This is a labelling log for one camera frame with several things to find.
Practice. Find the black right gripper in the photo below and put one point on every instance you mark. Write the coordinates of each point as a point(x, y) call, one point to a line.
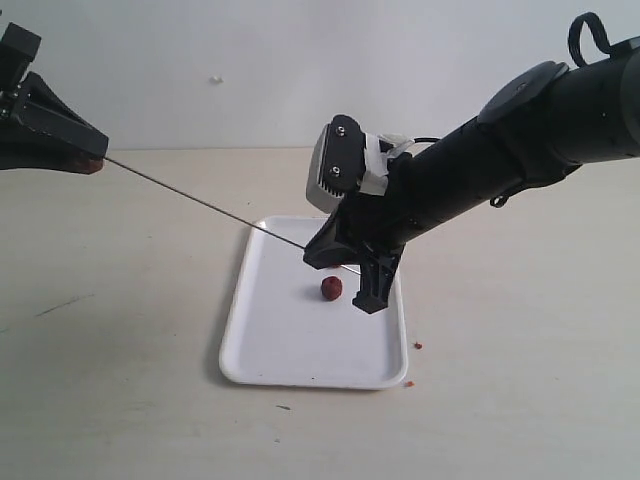
point(370, 231)

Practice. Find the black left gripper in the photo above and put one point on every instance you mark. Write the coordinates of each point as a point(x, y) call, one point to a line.
point(39, 131)

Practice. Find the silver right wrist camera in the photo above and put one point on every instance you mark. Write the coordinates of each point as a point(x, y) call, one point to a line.
point(346, 159)

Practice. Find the thin metal skewer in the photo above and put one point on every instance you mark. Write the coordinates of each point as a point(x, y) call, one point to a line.
point(256, 226)

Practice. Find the white rectangular plastic tray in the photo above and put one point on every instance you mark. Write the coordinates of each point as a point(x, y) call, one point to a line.
point(280, 330)

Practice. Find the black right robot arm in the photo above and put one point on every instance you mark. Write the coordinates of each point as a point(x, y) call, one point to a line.
point(538, 129)

